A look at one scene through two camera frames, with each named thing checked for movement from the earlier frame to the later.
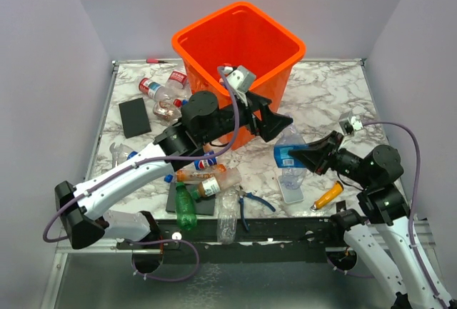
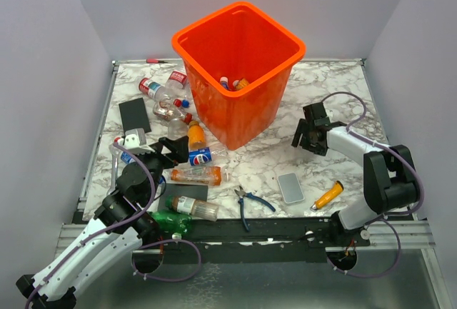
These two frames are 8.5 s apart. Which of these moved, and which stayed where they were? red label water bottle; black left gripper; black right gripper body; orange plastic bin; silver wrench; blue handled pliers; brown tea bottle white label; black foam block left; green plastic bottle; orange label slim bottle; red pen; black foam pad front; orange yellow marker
Moved: brown tea bottle white label; black left gripper; black foam pad front; green plastic bottle; black right gripper body
Stayed: black foam block left; red label water bottle; orange plastic bin; orange yellow marker; red pen; blue handled pliers; orange label slim bottle; silver wrench
